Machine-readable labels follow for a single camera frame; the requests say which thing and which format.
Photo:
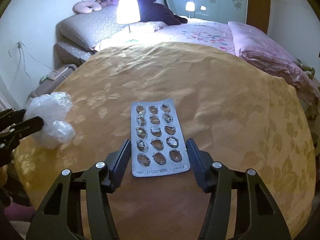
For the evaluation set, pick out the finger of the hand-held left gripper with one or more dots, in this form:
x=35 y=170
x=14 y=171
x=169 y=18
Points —
x=31 y=125
x=11 y=116

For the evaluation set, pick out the yellow patterned blanket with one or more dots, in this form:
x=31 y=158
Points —
x=212 y=100

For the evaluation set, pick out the grey headboard cushion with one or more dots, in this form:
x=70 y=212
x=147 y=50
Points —
x=92 y=27

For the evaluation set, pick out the clear plastic bag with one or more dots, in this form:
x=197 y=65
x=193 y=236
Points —
x=50 y=110

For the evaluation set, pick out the pink quilt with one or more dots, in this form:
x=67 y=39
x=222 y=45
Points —
x=260 y=47

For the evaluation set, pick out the grey upholstered bed frame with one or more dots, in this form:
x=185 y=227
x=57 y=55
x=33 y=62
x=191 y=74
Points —
x=67 y=52

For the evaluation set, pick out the small table lamp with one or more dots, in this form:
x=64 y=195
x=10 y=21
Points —
x=190 y=6

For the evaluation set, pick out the silver pill blister pack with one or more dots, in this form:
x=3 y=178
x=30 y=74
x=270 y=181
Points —
x=160 y=140

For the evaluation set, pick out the white table lamp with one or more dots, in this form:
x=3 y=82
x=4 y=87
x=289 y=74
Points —
x=128 y=11

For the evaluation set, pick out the floral bedsheet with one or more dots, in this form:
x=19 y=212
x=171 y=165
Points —
x=190 y=33

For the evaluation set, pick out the brown door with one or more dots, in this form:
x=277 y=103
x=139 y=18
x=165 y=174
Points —
x=258 y=7

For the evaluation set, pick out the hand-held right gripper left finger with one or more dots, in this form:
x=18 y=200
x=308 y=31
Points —
x=122 y=160

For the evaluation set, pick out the dark purple plush toy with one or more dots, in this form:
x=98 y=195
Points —
x=160 y=12

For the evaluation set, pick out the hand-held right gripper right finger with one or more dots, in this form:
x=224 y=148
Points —
x=197 y=160

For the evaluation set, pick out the beige patterned curtain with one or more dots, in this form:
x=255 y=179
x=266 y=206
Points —
x=6 y=97

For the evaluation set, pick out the small green item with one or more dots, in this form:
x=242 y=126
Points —
x=44 y=78

